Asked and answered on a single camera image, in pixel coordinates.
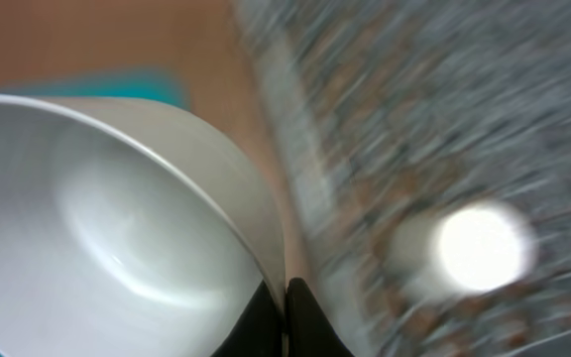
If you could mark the white cup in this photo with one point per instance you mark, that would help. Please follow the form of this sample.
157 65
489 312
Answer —
468 251

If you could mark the grey plastic dish rack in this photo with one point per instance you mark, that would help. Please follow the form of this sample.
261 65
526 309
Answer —
385 111

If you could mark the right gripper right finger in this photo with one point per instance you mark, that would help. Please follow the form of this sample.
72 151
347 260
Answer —
310 333

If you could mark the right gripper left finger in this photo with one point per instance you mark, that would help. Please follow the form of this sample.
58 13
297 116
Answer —
258 332

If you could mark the grey bowl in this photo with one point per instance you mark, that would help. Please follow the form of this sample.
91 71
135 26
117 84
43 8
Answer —
223 236

